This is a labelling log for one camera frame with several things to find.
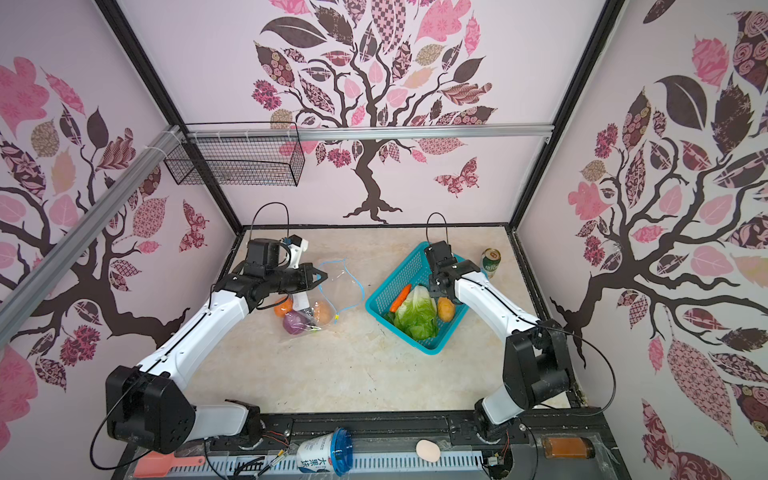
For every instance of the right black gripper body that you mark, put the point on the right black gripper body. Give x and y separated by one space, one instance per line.
433 287

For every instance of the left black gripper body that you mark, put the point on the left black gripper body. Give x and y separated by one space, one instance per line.
286 279

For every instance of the teal plastic basket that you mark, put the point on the teal plastic basket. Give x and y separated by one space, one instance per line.
413 270

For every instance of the clear blue zip top bag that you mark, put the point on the clear blue zip top bag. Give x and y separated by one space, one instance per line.
342 290

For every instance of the yellow brown toy potato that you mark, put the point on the yellow brown toy potato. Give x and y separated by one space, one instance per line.
445 309

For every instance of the orange toy carrot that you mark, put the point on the orange toy carrot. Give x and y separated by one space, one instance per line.
401 297

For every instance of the brown toy walnut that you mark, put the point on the brown toy walnut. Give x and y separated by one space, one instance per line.
323 312

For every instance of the purple toy onion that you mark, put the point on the purple toy onion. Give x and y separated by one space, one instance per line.
295 323

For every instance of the green toy lettuce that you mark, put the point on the green toy lettuce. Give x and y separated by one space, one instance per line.
417 316

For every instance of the orange toy pumpkin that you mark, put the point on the orange toy pumpkin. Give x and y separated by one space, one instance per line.
283 308

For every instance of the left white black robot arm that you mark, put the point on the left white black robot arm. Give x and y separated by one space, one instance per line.
146 404

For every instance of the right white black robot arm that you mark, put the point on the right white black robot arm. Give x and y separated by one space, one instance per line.
536 363

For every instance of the green drink can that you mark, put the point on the green drink can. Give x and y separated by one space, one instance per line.
491 259

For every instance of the pink egg shaped toy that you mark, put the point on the pink egg shaped toy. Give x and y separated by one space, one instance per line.
428 451

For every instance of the white blue yogurt cup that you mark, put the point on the white blue yogurt cup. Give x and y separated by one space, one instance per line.
332 452

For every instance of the brown amber bottle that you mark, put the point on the brown amber bottle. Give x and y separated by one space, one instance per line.
568 448

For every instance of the red plastic spatula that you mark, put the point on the red plastic spatula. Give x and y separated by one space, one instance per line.
156 465

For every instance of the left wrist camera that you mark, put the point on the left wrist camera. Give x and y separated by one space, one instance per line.
266 255

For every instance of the black wire wall basket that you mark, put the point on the black wire wall basket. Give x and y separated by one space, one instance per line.
261 153

